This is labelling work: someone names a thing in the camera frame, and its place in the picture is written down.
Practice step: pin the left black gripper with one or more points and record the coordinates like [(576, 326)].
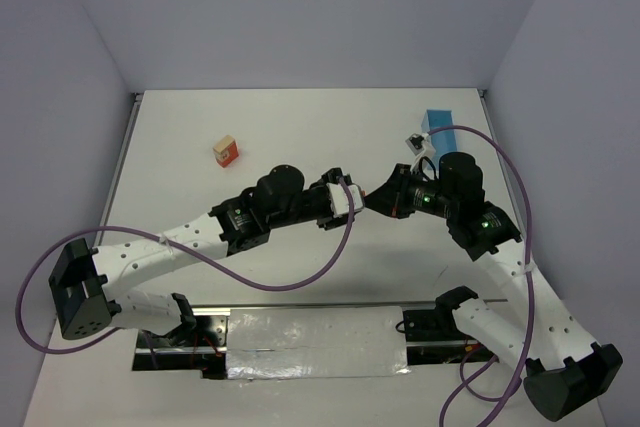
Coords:
[(327, 198)]

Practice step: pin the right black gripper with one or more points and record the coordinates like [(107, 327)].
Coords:
[(398, 193)]

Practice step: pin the red cube block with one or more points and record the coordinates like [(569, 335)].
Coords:
[(232, 151)]

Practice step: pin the red cube with window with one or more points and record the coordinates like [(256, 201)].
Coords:
[(224, 162)]

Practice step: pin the blue plastic box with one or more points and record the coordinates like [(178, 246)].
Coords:
[(443, 142)]

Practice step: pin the natural wood block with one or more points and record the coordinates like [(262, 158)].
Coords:
[(224, 144)]

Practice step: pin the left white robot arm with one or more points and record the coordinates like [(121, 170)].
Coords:
[(94, 288)]

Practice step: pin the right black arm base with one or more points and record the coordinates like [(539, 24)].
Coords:
[(432, 339)]

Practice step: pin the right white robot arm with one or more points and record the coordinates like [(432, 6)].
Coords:
[(562, 366)]

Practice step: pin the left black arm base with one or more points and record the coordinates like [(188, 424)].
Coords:
[(204, 351)]

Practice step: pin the silver foil tape sheet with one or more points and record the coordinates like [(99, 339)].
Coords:
[(282, 344)]

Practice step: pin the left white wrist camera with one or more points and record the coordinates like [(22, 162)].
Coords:
[(339, 201)]

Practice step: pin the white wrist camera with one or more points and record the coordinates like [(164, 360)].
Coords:
[(339, 201), (421, 147)]

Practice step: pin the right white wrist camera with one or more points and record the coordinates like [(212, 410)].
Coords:
[(421, 147)]

